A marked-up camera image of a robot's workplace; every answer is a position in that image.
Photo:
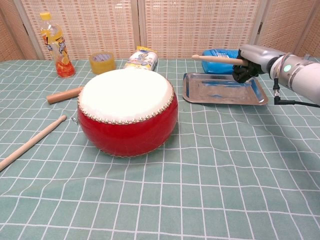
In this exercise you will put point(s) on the stainless steel rectangular tray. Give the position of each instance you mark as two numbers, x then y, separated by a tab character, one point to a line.
215	91

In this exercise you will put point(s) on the wooden drumstick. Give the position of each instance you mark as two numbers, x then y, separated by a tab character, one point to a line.
30	143
217	59

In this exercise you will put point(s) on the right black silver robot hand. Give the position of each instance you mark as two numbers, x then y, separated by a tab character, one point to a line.
257	56

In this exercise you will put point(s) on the packaged white rolls yellow header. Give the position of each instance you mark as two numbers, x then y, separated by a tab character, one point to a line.
142	60

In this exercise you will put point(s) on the bamboo folding screen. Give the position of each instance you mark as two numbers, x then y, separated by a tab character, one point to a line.
87	27

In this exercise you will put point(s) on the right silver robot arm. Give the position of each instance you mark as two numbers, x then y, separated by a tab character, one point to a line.
305	77

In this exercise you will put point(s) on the yellow packing tape roll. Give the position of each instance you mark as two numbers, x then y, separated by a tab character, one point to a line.
102	65

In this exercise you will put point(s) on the orange drink bottle yellow cap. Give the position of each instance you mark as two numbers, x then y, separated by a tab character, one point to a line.
58	50

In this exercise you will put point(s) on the blue pump detergent bottle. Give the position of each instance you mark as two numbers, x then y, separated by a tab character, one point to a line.
217	68

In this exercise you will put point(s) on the green white checked tablecloth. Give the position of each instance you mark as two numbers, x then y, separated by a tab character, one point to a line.
175	195

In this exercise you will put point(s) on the red drum white skin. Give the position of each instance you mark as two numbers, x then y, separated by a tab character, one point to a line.
125	132

